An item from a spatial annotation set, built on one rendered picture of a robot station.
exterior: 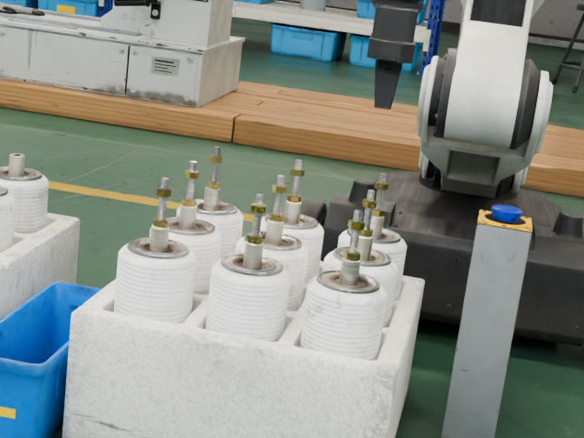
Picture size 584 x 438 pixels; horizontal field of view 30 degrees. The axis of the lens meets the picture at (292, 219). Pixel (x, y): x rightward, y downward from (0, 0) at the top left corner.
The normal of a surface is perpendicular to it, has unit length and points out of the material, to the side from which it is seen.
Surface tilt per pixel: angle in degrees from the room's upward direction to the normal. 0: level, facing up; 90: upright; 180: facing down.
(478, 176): 75
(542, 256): 46
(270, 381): 90
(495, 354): 90
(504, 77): 51
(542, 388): 0
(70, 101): 90
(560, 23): 90
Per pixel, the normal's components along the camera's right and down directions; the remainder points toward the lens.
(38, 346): 0.98, 0.12
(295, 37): -0.20, 0.27
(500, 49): -0.04, -0.55
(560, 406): 0.12, -0.96
